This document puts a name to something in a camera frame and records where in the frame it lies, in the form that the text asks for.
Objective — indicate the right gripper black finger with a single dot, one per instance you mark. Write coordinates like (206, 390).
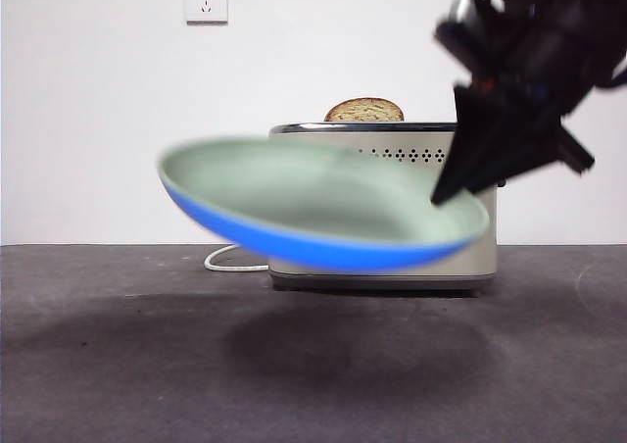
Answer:
(524, 154)
(470, 139)

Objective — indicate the pale green round plate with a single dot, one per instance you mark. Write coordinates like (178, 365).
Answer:
(303, 203)

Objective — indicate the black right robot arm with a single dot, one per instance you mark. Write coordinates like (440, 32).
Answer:
(553, 46)

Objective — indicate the small brown bread slice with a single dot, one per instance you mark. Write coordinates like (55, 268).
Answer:
(365, 111)

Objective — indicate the cream two-slot toaster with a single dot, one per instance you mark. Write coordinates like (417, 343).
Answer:
(382, 271)

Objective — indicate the white wall socket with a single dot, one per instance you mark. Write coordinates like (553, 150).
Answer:
(207, 2)

